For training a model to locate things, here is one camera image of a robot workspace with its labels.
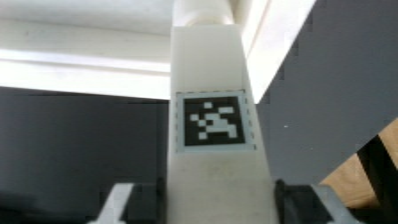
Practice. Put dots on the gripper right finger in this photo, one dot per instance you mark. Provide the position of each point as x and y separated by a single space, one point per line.
310 205

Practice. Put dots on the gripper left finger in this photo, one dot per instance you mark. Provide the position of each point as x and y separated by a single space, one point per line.
131 204

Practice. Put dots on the white desk tabletop panel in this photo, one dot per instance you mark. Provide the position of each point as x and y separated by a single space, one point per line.
88 46

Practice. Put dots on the white desk leg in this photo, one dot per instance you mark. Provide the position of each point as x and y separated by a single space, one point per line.
220 182

